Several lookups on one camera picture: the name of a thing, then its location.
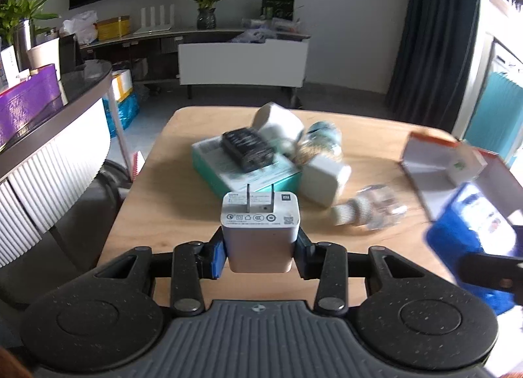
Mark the curved side cabinet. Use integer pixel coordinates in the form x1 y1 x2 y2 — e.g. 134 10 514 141
1 59 118 267

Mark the orange cardboard box tray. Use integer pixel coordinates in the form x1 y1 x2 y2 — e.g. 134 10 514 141
401 132 522 226

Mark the purple tin box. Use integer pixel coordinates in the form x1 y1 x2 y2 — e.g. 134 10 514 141
1 64 64 149

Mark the toothpick jar with blue label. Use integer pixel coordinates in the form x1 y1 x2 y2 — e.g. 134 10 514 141
294 121 343 166

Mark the dark blue curtain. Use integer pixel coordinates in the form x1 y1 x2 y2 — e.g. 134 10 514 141
386 0 481 132

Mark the teal adhesive bandage box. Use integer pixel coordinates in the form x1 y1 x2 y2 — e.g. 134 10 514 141
192 137 301 198

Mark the blue plastic bag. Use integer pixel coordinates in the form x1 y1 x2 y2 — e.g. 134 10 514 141
102 92 140 138

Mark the white yellow cardboard box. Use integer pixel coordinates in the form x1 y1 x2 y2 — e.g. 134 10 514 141
112 69 133 103

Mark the steel thermos bottle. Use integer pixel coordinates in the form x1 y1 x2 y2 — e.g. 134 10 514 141
13 19 35 71

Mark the small white USB charger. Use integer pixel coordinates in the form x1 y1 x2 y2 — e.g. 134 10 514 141
299 155 352 207

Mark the black charger adapter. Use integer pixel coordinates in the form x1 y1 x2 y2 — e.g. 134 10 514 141
221 128 276 173

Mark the person's left hand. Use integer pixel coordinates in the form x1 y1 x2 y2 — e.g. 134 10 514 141
0 347 33 378

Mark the red white booklet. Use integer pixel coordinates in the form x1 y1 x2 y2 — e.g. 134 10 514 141
131 151 145 180

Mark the green plant on cabinet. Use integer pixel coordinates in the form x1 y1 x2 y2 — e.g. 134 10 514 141
1 0 59 47

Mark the clear liquid refill bottle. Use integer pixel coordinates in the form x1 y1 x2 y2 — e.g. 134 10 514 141
331 184 408 231

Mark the white Xiaomi charger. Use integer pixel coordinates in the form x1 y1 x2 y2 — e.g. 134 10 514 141
220 189 300 274

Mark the blue tissue pack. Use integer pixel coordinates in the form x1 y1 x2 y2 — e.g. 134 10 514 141
426 183 522 315

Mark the white plastic bag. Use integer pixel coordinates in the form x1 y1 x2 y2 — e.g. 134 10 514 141
60 11 97 45

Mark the white wifi router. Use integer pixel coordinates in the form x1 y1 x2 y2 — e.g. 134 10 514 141
135 4 176 35

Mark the dark picture box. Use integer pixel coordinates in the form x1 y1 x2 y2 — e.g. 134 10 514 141
261 0 294 21

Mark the teal suitcase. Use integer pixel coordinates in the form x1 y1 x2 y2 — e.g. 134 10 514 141
464 73 522 165

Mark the paper cup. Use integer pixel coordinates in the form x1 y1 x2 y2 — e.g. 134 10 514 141
27 37 61 81

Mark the TV console cabinet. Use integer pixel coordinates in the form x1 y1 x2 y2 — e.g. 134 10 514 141
81 28 310 108

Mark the yellow tin box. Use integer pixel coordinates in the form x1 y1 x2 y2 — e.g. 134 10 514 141
96 15 130 42

